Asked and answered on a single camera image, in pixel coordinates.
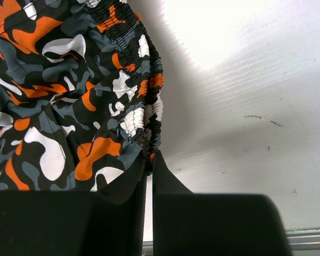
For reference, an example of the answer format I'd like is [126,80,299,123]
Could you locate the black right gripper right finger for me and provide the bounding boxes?
[153,152,292,255]

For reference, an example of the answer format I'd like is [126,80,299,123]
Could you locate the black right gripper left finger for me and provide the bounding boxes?
[0,155,147,255]

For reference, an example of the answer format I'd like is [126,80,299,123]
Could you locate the orange camouflage shorts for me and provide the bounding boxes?
[0,1,163,192]

